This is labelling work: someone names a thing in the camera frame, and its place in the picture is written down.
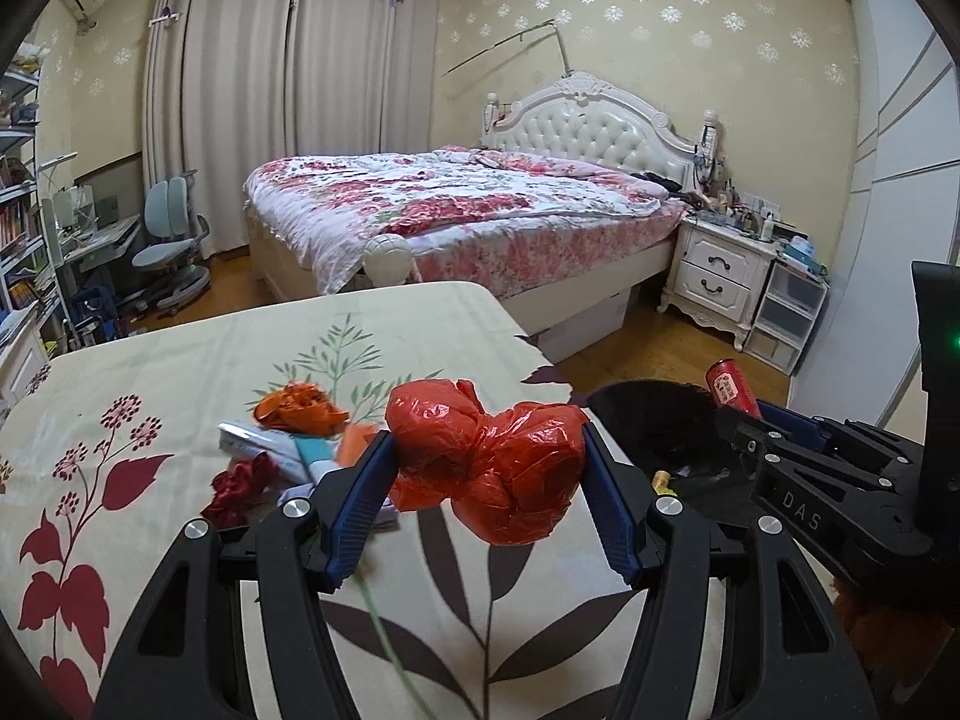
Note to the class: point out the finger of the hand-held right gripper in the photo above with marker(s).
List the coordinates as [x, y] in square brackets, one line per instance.
[787, 424]
[780, 454]

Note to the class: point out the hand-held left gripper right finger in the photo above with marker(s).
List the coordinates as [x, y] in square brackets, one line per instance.
[611, 510]

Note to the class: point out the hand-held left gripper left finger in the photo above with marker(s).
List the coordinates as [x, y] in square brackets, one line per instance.
[360, 495]

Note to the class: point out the orange paper piece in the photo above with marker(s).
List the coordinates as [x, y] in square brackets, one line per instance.
[356, 446]

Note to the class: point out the teal packet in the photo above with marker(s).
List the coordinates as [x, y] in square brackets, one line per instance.
[313, 457]

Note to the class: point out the red can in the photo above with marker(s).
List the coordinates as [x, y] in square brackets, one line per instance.
[731, 386]

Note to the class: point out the black trash bin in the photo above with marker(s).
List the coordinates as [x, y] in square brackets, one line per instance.
[645, 420]

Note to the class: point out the orange plastic bag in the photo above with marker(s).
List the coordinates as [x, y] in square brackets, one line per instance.
[300, 409]

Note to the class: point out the white printed packet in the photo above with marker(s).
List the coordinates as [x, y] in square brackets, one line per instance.
[259, 446]

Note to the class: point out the red plastic bag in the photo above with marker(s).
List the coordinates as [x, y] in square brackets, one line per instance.
[487, 457]

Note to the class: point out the clear plastic drawer unit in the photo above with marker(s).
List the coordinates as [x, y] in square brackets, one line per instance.
[787, 315]

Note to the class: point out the dark red crumpled wrapper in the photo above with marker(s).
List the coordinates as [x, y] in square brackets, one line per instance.
[240, 491]

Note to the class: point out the white nightstand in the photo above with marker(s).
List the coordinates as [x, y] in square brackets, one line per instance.
[716, 270]

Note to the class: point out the teal box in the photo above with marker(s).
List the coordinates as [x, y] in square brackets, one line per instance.
[806, 255]

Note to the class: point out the white storage box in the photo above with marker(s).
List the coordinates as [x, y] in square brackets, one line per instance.
[589, 322]

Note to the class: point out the leaf printed tablecloth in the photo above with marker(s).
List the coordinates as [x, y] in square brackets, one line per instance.
[187, 375]

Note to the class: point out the bottles on nightstand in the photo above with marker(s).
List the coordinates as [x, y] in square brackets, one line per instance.
[739, 214]

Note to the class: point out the pink floral duvet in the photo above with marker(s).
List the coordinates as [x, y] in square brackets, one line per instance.
[465, 202]

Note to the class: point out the white wardrobe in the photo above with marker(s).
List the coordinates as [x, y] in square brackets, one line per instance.
[892, 127]

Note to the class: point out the light blue desk chair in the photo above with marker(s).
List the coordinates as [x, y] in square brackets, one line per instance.
[169, 240]

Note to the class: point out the blue crate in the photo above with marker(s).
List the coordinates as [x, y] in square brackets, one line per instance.
[96, 315]

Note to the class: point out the white bed with tufted headboard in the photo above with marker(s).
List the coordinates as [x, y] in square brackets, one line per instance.
[592, 127]

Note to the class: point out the study desk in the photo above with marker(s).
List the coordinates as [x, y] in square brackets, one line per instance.
[97, 240]

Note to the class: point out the beige curtain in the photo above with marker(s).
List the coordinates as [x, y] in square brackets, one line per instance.
[360, 60]
[225, 105]

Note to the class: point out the white bookshelf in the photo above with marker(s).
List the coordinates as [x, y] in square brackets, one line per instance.
[19, 225]

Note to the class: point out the thin bent pole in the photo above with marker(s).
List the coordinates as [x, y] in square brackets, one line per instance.
[517, 37]

